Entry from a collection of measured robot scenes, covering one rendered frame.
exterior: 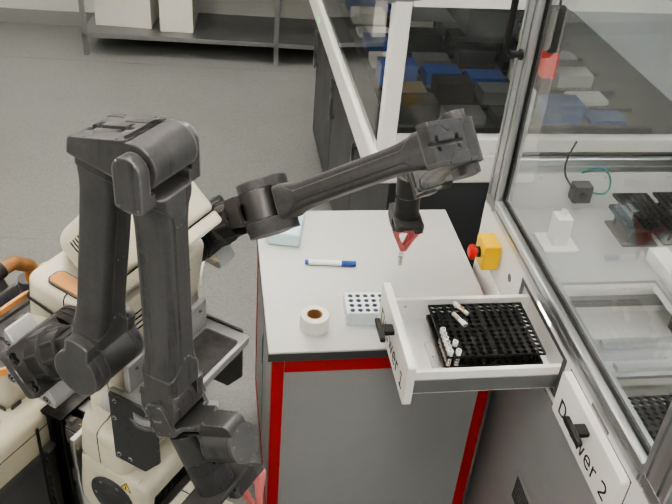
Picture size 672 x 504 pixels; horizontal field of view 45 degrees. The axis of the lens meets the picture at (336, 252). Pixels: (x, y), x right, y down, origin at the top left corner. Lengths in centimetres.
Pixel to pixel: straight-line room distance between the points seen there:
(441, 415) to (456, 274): 38
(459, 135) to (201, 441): 63
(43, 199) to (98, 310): 291
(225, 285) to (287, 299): 131
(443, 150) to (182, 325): 51
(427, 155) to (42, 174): 310
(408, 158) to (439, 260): 98
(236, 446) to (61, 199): 297
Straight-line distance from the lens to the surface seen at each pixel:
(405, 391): 172
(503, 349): 181
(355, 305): 202
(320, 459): 223
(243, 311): 325
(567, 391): 175
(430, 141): 131
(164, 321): 105
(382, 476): 232
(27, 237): 377
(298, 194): 144
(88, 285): 111
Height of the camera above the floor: 205
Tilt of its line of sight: 35 degrees down
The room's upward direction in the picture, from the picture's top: 5 degrees clockwise
